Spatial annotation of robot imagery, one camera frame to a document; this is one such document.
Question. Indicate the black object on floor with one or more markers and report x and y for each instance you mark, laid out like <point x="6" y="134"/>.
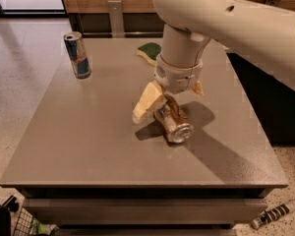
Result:
<point x="9" y="206"/>

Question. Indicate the black white striped tool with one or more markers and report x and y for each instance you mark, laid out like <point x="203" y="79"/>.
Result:
<point x="268" y="216"/>

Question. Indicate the blue silver energy drink can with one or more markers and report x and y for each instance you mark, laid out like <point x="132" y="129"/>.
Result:
<point x="77" y="54"/>

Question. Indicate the left metal bracket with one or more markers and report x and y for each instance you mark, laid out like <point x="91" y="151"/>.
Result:
<point x="115" y="11"/>

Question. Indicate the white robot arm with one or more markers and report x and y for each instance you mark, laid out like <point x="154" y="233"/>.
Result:
<point x="262" y="34"/>

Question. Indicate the yellow green sponge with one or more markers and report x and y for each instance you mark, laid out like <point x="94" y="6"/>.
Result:
<point x="149" y="51"/>

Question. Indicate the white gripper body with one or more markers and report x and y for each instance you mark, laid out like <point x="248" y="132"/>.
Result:
<point x="178" y="78"/>

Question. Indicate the grey table drawer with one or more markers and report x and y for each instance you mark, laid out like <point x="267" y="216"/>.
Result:
<point x="144" y="211"/>

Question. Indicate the orange soda can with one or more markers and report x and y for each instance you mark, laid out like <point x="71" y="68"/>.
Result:
<point x="175" y="123"/>

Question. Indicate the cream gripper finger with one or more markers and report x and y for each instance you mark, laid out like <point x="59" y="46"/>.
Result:
<point x="151" y="99"/>
<point x="197" y="89"/>

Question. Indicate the wire basket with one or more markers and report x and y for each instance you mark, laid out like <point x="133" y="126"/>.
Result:
<point x="28" y="225"/>

